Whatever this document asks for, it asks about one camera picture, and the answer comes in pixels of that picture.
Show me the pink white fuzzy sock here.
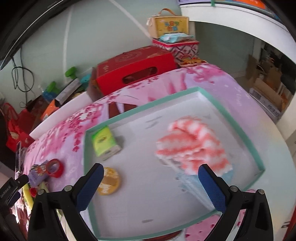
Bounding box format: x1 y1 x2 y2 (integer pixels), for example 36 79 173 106
155 116 232 176

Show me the light blue cloth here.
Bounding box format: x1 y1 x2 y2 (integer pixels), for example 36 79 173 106
174 170 234 212

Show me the red tape roll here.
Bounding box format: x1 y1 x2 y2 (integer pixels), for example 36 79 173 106
46 159 64 178

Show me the pink cartoon bedsheet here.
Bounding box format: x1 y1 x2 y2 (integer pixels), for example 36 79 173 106
23 64 295 240

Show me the green tissue pack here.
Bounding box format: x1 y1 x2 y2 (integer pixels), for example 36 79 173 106
91 126 121 161

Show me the red felt handbag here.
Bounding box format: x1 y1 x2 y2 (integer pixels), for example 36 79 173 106
1 102 35 153

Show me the white tray teal rim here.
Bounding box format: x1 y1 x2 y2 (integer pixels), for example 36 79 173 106
83 87 265 240

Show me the orange cardboard box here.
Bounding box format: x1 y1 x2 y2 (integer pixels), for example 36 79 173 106
41 99 59 121

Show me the white foam board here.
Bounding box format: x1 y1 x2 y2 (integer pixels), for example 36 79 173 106
29 92 93 140

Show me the blue water bottle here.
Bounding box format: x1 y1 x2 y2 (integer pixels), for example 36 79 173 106
38 85 57 103

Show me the green dumbbell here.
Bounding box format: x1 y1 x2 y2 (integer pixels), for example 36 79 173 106
46 66 77 94

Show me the white shelf cabinet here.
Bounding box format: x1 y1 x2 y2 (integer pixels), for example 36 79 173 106
179 0 296 144

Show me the large red gift box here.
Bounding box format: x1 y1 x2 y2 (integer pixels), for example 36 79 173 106
95 45 177 95

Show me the red white patterned box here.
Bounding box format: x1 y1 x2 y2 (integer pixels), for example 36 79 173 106
152 39 200 63

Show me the blue wet wipes pack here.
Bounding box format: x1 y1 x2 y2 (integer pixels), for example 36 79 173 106
159 33 194 43

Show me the black cable on wall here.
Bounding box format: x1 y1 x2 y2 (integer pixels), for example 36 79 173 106
11 47 35 108

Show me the yellow box with handle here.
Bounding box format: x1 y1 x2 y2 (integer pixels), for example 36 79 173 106
146 8 189 39

